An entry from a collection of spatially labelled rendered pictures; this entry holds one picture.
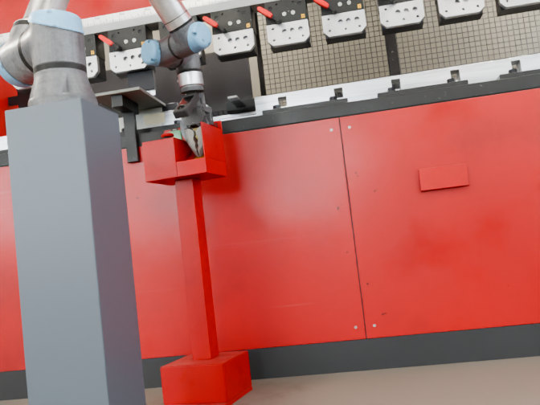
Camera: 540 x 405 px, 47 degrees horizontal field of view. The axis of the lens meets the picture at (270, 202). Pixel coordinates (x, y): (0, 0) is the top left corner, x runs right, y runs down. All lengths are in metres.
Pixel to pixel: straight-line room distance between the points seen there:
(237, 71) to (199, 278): 1.26
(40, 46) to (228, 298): 1.05
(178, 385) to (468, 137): 1.17
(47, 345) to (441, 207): 1.26
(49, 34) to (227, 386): 1.02
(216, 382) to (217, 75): 1.53
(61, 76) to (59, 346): 0.57
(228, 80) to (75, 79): 1.50
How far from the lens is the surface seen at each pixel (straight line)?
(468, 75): 2.28
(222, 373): 1.81
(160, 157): 1.89
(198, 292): 1.89
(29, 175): 1.42
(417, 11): 2.31
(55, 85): 1.45
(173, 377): 1.87
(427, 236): 2.07
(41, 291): 1.40
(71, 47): 1.49
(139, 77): 2.45
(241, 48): 2.33
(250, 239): 2.11
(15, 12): 2.71
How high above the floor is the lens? 0.41
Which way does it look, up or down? 5 degrees up
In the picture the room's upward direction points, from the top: 7 degrees counter-clockwise
